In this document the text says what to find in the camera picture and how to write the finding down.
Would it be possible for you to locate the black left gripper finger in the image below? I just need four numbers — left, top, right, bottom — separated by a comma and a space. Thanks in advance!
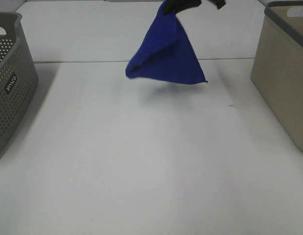
163, 0, 202, 13

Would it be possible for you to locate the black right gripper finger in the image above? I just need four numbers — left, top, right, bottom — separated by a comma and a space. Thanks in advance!
208, 0, 226, 9

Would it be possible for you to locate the blue microfiber towel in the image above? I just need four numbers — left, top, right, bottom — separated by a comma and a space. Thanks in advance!
125, 0, 207, 85

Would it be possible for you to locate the beige plastic basket grey rim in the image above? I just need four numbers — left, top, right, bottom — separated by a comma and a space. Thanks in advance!
251, 0, 303, 152

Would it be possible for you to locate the grey perforated plastic basket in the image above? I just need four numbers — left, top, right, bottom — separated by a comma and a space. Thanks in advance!
0, 12, 38, 157

